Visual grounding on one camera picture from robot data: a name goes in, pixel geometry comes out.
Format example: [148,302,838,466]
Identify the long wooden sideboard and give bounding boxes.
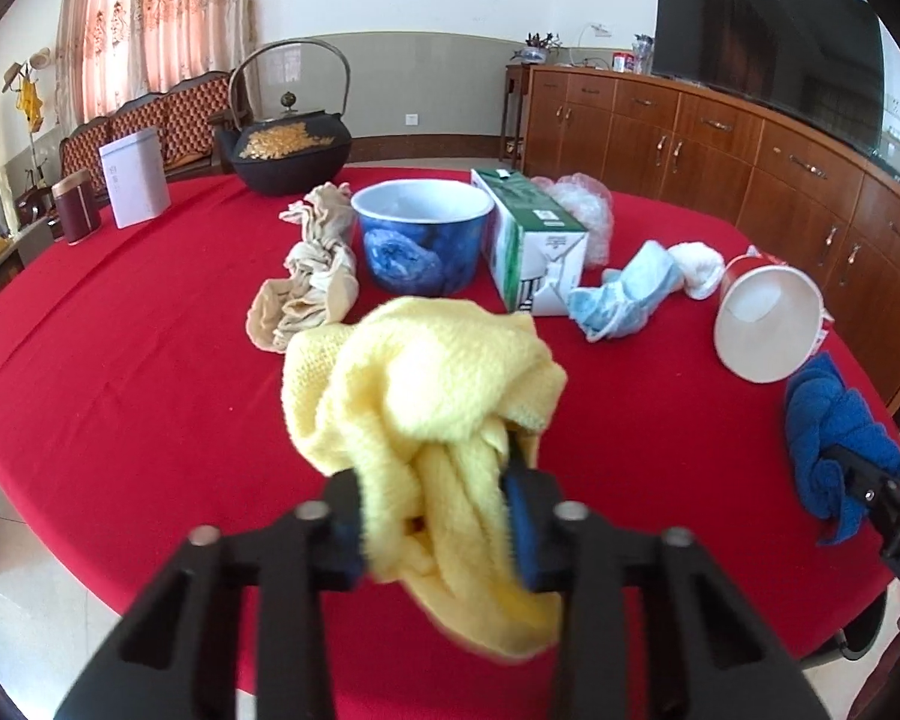
[521,64,900,421]

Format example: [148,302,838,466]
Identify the white desk lamp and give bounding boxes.
[576,21,613,65]

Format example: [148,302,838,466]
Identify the red tablecloth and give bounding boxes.
[0,165,900,720]

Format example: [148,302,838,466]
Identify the coat rack with hats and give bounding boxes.
[0,45,53,188]

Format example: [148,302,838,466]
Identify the black flat television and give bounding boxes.
[654,0,886,158]

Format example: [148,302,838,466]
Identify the yellow knitted cloth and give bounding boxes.
[281,296,571,657]

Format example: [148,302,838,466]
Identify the small potted plant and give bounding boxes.
[511,31,563,65]

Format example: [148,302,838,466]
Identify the wooden upholstered sofa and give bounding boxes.
[58,71,233,200]

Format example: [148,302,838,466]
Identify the black cast iron teapot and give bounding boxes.
[216,37,355,197]

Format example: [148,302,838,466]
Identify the blue fleece cloth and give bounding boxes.
[784,352,900,548]

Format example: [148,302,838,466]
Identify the beige sock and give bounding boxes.
[246,181,361,353]

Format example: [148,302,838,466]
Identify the clear plastic bag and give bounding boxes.
[529,172,616,271]

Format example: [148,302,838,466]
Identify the beige embroidered curtain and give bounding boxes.
[52,0,260,128]

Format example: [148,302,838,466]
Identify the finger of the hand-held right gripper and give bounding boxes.
[819,447,900,535]

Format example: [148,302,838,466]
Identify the white rectangular tin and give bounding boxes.
[97,127,172,230]

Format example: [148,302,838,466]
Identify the white paper cup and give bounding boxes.
[712,253,833,385]

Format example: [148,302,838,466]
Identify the printed paper carton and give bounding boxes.
[470,167,592,317]

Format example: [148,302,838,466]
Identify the blue ceramic bowl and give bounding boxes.
[350,180,496,297]

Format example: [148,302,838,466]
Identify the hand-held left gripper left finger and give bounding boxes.
[52,469,368,720]

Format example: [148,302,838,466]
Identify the light blue face mask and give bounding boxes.
[566,240,683,342]

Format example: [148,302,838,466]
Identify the white crumpled tissue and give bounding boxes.
[671,241,727,301]

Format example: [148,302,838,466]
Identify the dark red canister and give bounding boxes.
[51,169,102,245]

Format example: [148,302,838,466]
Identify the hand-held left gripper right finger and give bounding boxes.
[499,427,830,720]

